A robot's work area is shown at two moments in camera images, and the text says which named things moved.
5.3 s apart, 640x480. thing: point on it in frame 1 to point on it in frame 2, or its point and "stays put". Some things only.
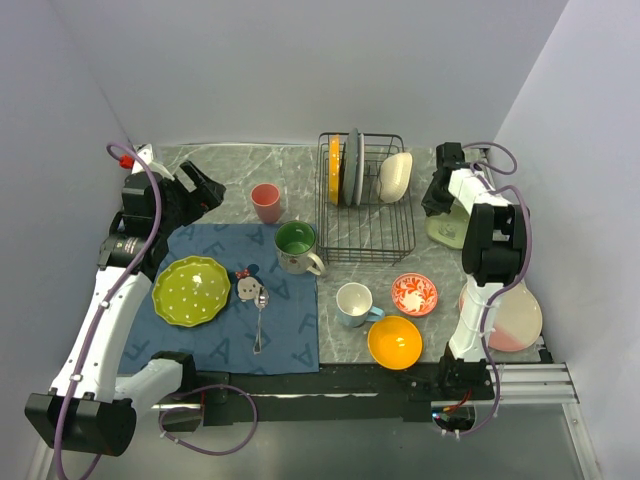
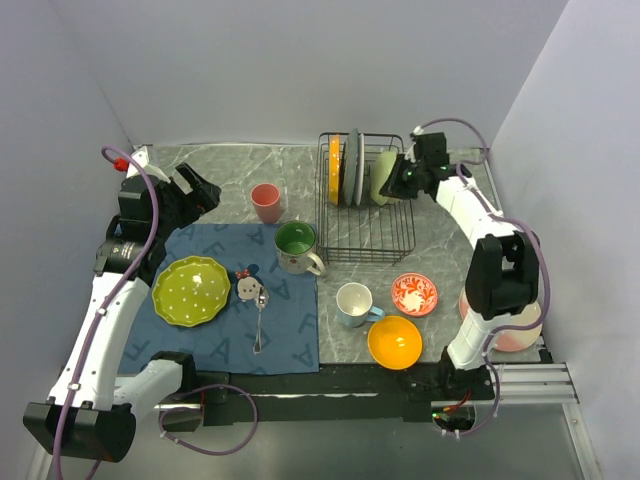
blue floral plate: [351, 165] stays put
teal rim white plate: [360, 166] stays put
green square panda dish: [449, 229] to [380, 168]
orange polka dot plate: [333, 167] stays put
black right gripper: [433, 207] to [393, 187]
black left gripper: [210, 192] stays put
